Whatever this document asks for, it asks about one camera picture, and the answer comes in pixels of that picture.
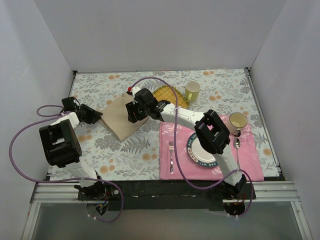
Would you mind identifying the beige cloth napkin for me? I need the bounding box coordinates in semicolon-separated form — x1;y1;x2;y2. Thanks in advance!
98;93;148;142

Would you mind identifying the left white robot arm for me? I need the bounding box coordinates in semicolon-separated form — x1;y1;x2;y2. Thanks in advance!
39;99;107;200

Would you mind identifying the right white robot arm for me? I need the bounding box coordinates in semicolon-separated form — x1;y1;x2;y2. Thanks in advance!
125;100;247;199

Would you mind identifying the yellow woven bamboo tray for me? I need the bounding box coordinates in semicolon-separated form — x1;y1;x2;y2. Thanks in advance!
152;85;190;109

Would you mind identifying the floral tablecloth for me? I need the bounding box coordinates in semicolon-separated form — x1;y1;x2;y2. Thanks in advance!
71;69;281;181

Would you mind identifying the silver fork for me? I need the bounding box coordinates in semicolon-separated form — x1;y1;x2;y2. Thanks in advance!
168;141;174;174

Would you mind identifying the yellow green mug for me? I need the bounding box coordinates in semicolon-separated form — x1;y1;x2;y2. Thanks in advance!
185;80;201;103

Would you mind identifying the green rimmed white plate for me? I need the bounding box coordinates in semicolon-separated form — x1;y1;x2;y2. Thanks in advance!
186;132;218;168

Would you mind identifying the pink mug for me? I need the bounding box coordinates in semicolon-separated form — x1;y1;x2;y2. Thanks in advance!
226;112;248;137

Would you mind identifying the silver spoon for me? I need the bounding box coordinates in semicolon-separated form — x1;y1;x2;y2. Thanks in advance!
233;138;241;169

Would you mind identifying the pink placemat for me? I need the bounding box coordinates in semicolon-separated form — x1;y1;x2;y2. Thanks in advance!
159;122;264;181

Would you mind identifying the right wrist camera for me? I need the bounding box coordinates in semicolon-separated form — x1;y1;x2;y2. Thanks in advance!
132;87;154;105

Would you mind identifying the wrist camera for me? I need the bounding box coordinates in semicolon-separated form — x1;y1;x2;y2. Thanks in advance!
132;87;154;105
61;96;81;112

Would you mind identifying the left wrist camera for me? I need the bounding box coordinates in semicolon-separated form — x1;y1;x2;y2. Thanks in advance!
61;96;81;112

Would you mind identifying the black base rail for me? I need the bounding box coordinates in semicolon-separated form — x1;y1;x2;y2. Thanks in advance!
74;180;256;214

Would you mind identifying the aluminium frame rail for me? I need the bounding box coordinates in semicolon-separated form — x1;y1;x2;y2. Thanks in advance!
31;181;301;203

